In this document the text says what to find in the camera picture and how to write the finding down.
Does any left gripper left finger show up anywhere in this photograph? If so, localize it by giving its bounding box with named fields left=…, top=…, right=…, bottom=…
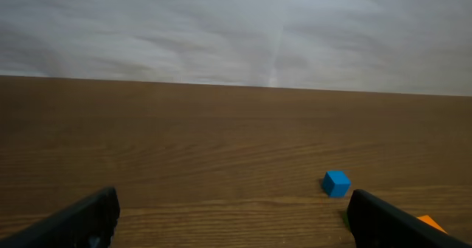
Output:
left=0, top=186, right=121, bottom=248

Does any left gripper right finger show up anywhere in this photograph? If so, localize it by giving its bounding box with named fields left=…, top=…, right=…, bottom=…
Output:
left=346, top=188, right=472, bottom=248

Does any orange cube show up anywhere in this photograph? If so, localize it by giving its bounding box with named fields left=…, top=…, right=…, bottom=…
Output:
left=416, top=214, right=449, bottom=235

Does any blue cube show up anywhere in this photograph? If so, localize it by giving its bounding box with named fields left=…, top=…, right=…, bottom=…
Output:
left=321, top=170, right=353, bottom=199

